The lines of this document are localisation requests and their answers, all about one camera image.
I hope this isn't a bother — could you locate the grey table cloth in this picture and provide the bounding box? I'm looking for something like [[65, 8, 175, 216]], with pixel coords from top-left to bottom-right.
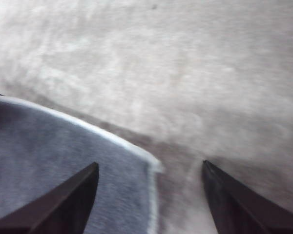
[[0, 0, 293, 234]]

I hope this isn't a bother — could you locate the purple towel with grey hem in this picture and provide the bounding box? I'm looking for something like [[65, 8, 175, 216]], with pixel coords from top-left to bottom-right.
[[0, 96, 165, 234]]

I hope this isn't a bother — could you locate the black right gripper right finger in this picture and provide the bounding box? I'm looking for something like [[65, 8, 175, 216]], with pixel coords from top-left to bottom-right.
[[202, 159, 293, 234]]

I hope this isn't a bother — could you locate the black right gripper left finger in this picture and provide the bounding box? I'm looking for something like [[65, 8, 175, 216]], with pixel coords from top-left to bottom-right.
[[0, 161, 100, 234]]

